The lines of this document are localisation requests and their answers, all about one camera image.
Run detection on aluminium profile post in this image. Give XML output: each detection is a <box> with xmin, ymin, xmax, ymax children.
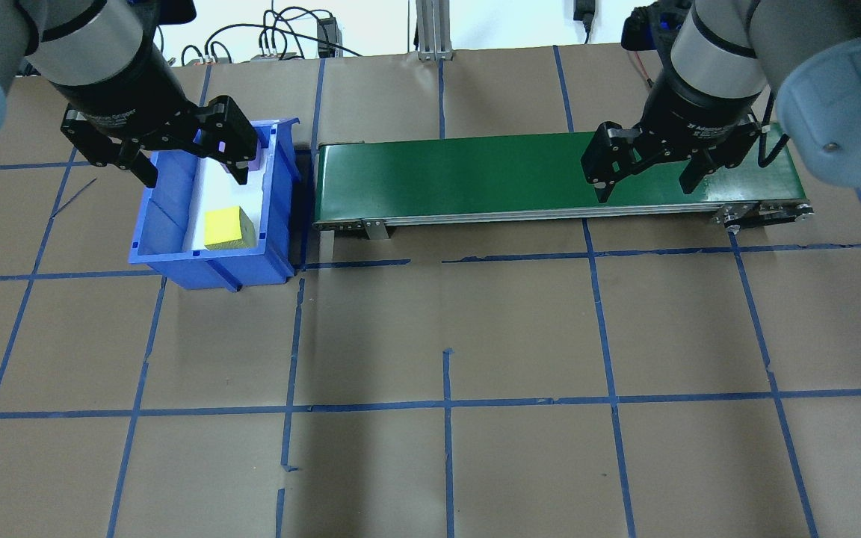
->
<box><xmin>415</xmin><ymin>0</ymin><xmax>455</xmax><ymax>62</ymax></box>

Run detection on red and black wires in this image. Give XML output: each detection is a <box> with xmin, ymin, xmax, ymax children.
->
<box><xmin>627</xmin><ymin>46</ymin><xmax>655</xmax><ymax>90</ymax></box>

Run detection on yellow foam block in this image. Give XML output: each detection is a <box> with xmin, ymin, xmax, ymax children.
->
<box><xmin>203</xmin><ymin>205</ymin><xmax>258</xmax><ymax>252</ymax></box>

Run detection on blue plastic storage bin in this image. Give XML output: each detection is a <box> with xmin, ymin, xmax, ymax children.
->
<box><xmin>128</xmin><ymin>116</ymin><xmax>306</xmax><ymax>293</ymax></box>

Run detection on black looped cable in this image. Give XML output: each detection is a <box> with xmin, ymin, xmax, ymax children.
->
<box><xmin>180</xmin><ymin>6</ymin><xmax>364</xmax><ymax>67</ymax></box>

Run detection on purple foam block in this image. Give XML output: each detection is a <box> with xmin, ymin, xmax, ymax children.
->
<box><xmin>206</xmin><ymin>127</ymin><xmax>265</xmax><ymax>186</ymax></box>

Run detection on white paper bin liner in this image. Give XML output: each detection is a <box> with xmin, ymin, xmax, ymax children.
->
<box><xmin>181</xmin><ymin>142</ymin><xmax>276</xmax><ymax>253</ymax></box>

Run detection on green belt conveyor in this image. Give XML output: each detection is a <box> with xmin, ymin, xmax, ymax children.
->
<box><xmin>312</xmin><ymin>121</ymin><xmax>815</xmax><ymax>242</ymax></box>

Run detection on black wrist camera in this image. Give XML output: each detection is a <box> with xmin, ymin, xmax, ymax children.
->
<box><xmin>126</xmin><ymin>0</ymin><xmax>197</xmax><ymax>23</ymax></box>
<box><xmin>620</xmin><ymin>2</ymin><xmax>694</xmax><ymax>53</ymax></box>

